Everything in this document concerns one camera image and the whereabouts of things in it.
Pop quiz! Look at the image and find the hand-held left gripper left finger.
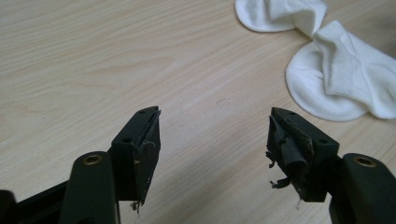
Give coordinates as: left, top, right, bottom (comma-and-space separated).
106, 105, 163, 215

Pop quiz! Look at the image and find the white ankle sock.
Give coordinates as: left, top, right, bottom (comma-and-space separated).
234, 0, 328, 39
285, 20, 396, 122

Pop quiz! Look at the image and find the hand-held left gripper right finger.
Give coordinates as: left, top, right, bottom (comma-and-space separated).
264, 106, 341, 203

